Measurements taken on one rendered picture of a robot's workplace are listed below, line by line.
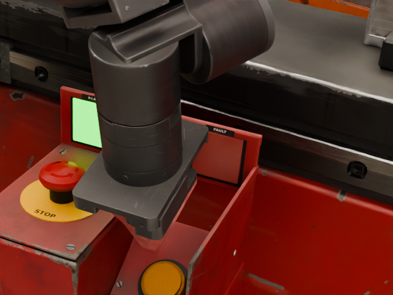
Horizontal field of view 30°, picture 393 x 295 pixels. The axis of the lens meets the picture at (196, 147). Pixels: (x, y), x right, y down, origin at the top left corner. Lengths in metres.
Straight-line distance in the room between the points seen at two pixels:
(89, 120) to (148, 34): 0.25
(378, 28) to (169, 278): 0.33
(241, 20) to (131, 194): 0.14
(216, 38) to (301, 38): 0.30
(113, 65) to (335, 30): 0.41
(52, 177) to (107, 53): 0.19
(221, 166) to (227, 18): 0.21
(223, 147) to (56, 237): 0.17
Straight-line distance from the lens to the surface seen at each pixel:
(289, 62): 0.70
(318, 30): 0.80
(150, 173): 0.50
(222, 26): 0.48
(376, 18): 0.77
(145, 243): 0.60
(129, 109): 0.47
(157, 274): 0.64
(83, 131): 0.71
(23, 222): 0.62
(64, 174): 0.62
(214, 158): 0.66
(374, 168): 0.69
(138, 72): 0.45
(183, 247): 0.66
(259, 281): 0.80
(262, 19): 0.50
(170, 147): 0.50
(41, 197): 0.65
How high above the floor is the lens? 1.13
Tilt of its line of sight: 29 degrees down
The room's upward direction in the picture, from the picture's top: 5 degrees clockwise
